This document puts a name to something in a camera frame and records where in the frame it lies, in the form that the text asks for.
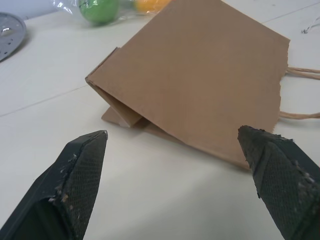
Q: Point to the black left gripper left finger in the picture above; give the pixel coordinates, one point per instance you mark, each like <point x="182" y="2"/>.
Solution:
<point x="75" y="185"/>

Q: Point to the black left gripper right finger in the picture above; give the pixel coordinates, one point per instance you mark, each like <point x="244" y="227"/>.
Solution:
<point x="280" y="185"/>

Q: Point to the brown paper bag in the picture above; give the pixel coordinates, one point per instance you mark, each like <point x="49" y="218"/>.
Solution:
<point x="190" y="82"/>

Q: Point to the round silver metal disc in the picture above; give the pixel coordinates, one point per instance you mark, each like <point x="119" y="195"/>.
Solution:
<point x="8" y="35"/>

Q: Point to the green ball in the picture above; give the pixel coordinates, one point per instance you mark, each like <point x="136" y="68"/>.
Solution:
<point x="99" y="10"/>

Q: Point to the clear plastic wrapper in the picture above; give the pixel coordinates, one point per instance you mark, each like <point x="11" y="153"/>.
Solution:
<point x="75" y="7"/>

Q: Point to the orange ball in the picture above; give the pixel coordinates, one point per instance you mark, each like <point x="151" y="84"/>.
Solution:
<point x="150" y="4"/>

